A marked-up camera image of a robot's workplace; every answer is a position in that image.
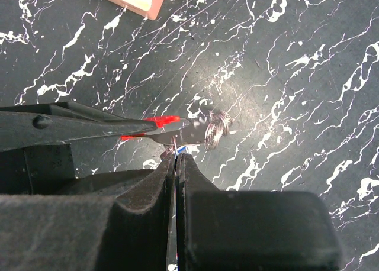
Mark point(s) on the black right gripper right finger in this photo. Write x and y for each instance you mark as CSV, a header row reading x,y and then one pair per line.
x,y
250,230

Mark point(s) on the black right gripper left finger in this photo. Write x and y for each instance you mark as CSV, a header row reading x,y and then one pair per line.
x,y
126,231

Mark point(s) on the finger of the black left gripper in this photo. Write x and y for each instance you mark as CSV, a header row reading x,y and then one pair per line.
x,y
62,123

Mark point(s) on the silver key with blue tag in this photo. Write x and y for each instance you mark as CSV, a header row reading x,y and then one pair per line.
x,y
180,150

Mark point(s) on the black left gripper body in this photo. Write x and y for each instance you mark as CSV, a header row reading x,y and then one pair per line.
x,y
49,170

